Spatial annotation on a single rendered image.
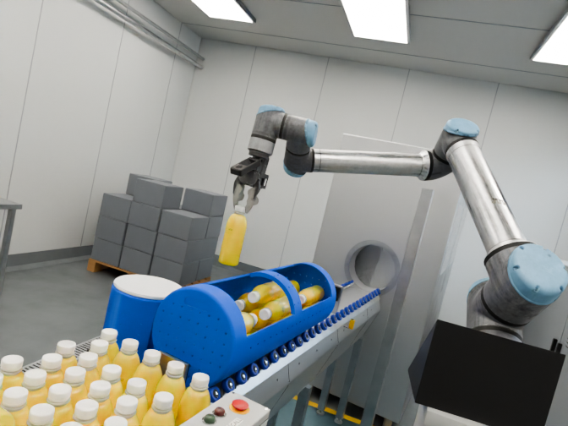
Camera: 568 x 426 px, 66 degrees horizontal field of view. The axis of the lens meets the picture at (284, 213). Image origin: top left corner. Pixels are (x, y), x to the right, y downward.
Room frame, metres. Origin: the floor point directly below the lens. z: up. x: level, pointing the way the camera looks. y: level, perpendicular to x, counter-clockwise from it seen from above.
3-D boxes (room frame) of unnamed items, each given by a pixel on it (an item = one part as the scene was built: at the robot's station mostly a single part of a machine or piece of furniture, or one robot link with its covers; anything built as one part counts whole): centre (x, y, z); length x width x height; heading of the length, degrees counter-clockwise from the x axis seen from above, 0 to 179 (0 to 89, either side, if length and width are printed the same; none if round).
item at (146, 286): (1.74, 0.46, 1.03); 0.28 x 0.28 x 0.01
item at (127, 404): (0.80, 0.21, 1.09); 0.04 x 0.04 x 0.02
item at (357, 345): (2.96, -0.71, 0.31); 0.06 x 0.06 x 0.63; 66
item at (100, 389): (0.83, 0.28, 1.09); 0.04 x 0.04 x 0.02
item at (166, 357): (1.14, 0.20, 0.99); 0.10 x 0.02 x 0.12; 66
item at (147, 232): (5.21, 1.40, 0.59); 1.20 x 0.80 x 1.19; 74
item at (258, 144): (1.55, 0.13, 1.67); 0.10 x 0.09 x 0.05; 65
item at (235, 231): (1.51, 0.15, 1.34); 0.07 x 0.07 x 0.19
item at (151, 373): (1.02, 0.23, 0.99); 0.07 x 0.07 x 0.19
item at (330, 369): (3.02, -0.58, 0.31); 0.06 x 0.06 x 0.63; 66
